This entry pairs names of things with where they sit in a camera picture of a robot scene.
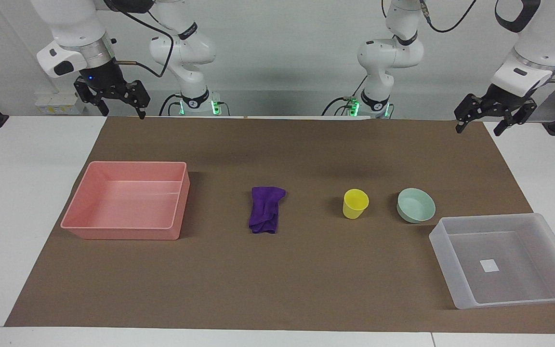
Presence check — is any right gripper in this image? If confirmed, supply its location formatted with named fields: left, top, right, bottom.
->
left=74, top=59, right=152, bottom=120

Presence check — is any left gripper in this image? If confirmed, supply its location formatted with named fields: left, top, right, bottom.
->
left=454, top=84, right=538, bottom=137

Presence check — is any pink plastic box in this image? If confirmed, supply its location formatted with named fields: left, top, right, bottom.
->
left=60, top=161, right=191, bottom=241

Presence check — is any translucent white plastic box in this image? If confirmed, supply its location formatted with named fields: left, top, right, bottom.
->
left=428, top=213, right=555, bottom=310

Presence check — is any mint green bowl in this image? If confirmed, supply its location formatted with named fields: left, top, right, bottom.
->
left=396, top=187, right=436, bottom=224

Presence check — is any yellow plastic cup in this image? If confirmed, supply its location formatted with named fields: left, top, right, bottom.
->
left=343, top=188, right=370, bottom=220

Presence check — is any purple cloth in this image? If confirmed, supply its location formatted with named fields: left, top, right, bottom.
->
left=248, top=186, right=287, bottom=235

